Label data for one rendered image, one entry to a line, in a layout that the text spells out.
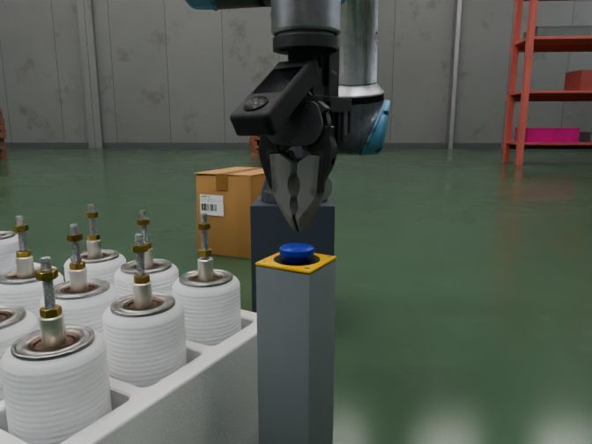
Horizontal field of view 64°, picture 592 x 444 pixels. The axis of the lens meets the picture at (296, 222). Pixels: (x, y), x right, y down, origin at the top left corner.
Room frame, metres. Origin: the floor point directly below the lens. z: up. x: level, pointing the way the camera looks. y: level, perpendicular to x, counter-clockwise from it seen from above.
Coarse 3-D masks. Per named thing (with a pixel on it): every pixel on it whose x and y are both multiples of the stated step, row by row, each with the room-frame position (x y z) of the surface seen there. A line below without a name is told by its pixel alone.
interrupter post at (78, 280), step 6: (72, 270) 0.59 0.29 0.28; (78, 270) 0.60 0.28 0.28; (84, 270) 0.60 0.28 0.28; (72, 276) 0.59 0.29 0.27; (78, 276) 0.59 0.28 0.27; (84, 276) 0.60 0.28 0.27; (72, 282) 0.59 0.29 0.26; (78, 282) 0.59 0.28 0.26; (84, 282) 0.60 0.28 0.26; (72, 288) 0.59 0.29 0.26; (78, 288) 0.59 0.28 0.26; (84, 288) 0.60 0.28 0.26
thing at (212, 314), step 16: (176, 288) 0.62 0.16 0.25; (192, 288) 0.61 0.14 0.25; (208, 288) 0.61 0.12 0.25; (224, 288) 0.62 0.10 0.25; (192, 304) 0.60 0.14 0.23; (208, 304) 0.60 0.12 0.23; (224, 304) 0.62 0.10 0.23; (192, 320) 0.61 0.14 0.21; (208, 320) 0.60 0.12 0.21; (224, 320) 0.62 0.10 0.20; (192, 336) 0.61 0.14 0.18; (208, 336) 0.60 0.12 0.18; (224, 336) 0.61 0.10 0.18
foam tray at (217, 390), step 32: (192, 352) 0.58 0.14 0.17; (224, 352) 0.57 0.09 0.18; (256, 352) 0.62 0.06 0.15; (128, 384) 0.49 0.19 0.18; (160, 384) 0.49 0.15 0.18; (192, 384) 0.51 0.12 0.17; (224, 384) 0.56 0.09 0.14; (256, 384) 0.62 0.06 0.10; (0, 416) 0.44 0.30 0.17; (128, 416) 0.43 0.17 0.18; (160, 416) 0.46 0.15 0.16; (192, 416) 0.50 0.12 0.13; (224, 416) 0.56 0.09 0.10; (256, 416) 0.62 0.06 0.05
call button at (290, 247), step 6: (282, 246) 0.53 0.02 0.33; (288, 246) 0.53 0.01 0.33; (294, 246) 0.53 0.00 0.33; (300, 246) 0.53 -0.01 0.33; (306, 246) 0.53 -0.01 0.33; (312, 246) 0.53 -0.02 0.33; (282, 252) 0.52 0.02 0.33; (288, 252) 0.51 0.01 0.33; (294, 252) 0.51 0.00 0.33; (300, 252) 0.51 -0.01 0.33; (306, 252) 0.51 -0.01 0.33; (312, 252) 0.52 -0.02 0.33; (288, 258) 0.52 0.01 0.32; (294, 258) 0.51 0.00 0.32; (300, 258) 0.52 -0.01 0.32; (306, 258) 0.52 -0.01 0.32
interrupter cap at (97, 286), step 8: (88, 280) 0.64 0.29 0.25; (96, 280) 0.64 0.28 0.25; (104, 280) 0.63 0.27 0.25; (56, 288) 0.60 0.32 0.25; (64, 288) 0.60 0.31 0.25; (96, 288) 0.60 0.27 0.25; (104, 288) 0.60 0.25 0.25; (56, 296) 0.57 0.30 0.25; (64, 296) 0.57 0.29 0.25; (72, 296) 0.57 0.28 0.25; (80, 296) 0.57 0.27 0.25; (88, 296) 0.58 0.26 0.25
